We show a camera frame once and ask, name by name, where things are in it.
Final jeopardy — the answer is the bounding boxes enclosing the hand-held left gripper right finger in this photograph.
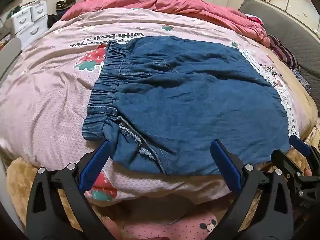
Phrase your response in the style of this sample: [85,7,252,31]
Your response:
[210,139,294,240]

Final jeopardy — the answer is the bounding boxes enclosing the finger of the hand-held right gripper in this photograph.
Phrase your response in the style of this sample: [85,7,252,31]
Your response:
[271,149,304,180]
[289,134,320,174]

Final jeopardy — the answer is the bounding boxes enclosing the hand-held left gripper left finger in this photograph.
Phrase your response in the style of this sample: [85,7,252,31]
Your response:
[26,140,118,240]

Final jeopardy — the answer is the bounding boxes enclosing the blue denim pants lace trim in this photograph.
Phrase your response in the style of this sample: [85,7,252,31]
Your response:
[82,35,300,175]

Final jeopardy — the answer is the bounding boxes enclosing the pink dotted pajama pants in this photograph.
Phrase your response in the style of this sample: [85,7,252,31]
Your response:
[100,197,220,240]

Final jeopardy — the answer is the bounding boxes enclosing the tan bed sheet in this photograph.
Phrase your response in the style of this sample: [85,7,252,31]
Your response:
[265,46,318,140]

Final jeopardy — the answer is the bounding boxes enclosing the blue floral cloth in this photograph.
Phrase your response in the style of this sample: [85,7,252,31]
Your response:
[292,69,312,94]

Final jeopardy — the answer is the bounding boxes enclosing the fuzzy tan blanket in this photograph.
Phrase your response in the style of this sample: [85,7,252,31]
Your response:
[5,120,320,240]

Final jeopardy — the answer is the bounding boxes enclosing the pink printed blanket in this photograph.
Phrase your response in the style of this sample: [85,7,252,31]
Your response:
[0,6,313,205]

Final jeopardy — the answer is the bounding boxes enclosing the dark striped cloth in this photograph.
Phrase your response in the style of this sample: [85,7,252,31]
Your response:
[267,34,300,70]

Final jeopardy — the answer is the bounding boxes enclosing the grey padded headboard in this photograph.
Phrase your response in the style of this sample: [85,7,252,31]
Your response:
[239,0,320,120]

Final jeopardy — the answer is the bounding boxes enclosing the colourful cloth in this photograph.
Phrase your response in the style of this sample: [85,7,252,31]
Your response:
[246,15,264,27]

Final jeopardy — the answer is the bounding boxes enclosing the light grey rounded panel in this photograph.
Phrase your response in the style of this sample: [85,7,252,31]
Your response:
[0,38,22,80]

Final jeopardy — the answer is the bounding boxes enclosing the black cloth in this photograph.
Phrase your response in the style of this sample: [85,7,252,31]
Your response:
[47,11,65,27]

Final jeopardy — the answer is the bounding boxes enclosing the white drawer cabinet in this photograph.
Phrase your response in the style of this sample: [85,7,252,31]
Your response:
[11,0,48,43]

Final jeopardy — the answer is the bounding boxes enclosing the brown bag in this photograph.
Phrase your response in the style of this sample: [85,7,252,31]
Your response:
[55,0,77,10]

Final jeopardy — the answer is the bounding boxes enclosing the red duvet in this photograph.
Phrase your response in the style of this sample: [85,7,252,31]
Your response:
[60,0,270,48]

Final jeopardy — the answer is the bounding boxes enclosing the green packet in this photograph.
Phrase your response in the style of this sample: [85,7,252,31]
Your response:
[6,5,23,19]

